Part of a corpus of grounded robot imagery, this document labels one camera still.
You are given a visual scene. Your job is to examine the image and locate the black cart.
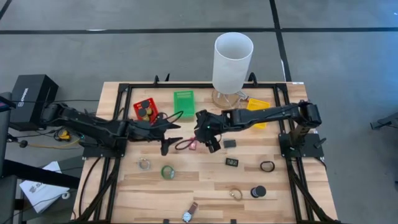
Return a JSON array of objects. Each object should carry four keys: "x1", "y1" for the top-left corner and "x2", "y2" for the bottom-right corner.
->
[{"x1": 0, "y1": 91, "x2": 81, "y2": 224}]

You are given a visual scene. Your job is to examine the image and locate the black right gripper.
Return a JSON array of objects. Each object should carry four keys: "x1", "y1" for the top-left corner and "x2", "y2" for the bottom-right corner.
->
[{"x1": 194, "y1": 109, "x2": 225, "y2": 154}]

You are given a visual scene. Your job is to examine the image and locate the white lamp power cable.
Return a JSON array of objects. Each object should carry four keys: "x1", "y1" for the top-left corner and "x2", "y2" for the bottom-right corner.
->
[{"x1": 229, "y1": 91, "x2": 251, "y2": 108}]

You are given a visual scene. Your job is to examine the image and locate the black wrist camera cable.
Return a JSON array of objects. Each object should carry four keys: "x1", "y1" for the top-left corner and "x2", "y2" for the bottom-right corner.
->
[
  {"x1": 154, "y1": 110, "x2": 185, "y2": 125},
  {"x1": 175, "y1": 138, "x2": 195, "y2": 151}
]

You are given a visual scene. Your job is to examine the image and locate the white shade table lamp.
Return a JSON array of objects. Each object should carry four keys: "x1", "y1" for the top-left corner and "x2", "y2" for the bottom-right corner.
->
[{"x1": 212, "y1": 32, "x2": 254, "y2": 110}]

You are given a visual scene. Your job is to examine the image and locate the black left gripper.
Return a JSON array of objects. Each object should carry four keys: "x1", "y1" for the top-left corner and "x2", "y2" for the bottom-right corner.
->
[{"x1": 126, "y1": 119, "x2": 183, "y2": 157}]

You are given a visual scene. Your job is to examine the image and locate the yellow cable with plug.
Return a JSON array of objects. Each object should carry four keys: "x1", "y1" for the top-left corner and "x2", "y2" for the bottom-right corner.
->
[{"x1": 27, "y1": 129, "x2": 82, "y2": 149}]

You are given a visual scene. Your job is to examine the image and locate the black left wrist camera cable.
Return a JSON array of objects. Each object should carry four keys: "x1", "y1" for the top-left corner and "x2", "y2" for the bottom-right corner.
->
[{"x1": 154, "y1": 110, "x2": 185, "y2": 125}]

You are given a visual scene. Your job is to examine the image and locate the green round analog clock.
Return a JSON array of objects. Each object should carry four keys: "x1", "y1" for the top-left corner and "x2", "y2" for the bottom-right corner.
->
[{"x1": 160, "y1": 165, "x2": 175, "y2": 180}]

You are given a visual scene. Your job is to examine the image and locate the large black-capped yellow sand hourglass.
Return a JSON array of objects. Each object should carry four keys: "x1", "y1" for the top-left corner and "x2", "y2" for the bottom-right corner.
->
[{"x1": 137, "y1": 108, "x2": 154, "y2": 123}]

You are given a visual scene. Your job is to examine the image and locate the black cable along frame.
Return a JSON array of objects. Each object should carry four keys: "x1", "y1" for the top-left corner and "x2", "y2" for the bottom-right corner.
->
[{"x1": 78, "y1": 157, "x2": 103, "y2": 220}]

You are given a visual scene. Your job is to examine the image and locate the silver bracelet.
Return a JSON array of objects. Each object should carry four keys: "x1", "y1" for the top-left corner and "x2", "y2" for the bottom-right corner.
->
[{"x1": 137, "y1": 157, "x2": 151, "y2": 171}]

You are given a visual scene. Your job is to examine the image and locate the black cardboard box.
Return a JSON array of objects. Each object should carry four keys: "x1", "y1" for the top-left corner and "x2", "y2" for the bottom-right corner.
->
[{"x1": 9, "y1": 73, "x2": 59, "y2": 131}]

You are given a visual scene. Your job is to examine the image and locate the green plastic mesh basket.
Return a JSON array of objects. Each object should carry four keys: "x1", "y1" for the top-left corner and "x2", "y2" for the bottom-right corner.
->
[{"x1": 173, "y1": 90, "x2": 196, "y2": 118}]

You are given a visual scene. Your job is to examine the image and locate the wristwatch with brown braided strap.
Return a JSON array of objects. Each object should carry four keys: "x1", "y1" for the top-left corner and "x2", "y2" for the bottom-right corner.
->
[{"x1": 182, "y1": 201, "x2": 199, "y2": 223}]

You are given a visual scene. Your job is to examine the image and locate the white printed paper sheet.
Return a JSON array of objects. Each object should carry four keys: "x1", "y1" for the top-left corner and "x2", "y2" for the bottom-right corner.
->
[{"x1": 19, "y1": 161, "x2": 71, "y2": 214}]

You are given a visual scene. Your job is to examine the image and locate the gold bracelet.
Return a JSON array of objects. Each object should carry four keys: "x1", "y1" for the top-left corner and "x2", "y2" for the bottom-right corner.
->
[{"x1": 229, "y1": 187, "x2": 244, "y2": 201}]

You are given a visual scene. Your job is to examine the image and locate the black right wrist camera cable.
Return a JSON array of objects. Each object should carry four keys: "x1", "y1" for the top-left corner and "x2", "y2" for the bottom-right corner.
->
[{"x1": 175, "y1": 138, "x2": 195, "y2": 151}]

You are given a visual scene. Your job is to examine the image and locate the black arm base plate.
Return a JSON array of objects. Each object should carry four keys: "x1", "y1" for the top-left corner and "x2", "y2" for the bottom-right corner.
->
[
  {"x1": 279, "y1": 133, "x2": 325, "y2": 159},
  {"x1": 82, "y1": 136, "x2": 127, "y2": 158}
]

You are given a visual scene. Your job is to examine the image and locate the black ring wristband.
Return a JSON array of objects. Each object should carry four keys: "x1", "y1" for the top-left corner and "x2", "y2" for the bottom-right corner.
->
[{"x1": 260, "y1": 161, "x2": 276, "y2": 173}]

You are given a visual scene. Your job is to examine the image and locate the black cylinder cap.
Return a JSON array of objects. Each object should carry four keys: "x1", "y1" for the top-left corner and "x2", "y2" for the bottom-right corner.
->
[{"x1": 250, "y1": 185, "x2": 267, "y2": 198}]

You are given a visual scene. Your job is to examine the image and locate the red plastic mesh basket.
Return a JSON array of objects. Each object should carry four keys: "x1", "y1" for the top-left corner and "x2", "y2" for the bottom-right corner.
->
[{"x1": 132, "y1": 97, "x2": 159, "y2": 124}]

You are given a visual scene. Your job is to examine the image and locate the yellow plastic mesh basket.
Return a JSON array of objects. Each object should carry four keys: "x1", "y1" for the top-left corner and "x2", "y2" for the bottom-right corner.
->
[{"x1": 247, "y1": 98, "x2": 271, "y2": 130}]

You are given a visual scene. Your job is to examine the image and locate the black aluminium table frame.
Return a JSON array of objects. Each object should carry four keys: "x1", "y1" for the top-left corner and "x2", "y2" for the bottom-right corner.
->
[{"x1": 74, "y1": 82, "x2": 340, "y2": 224}]

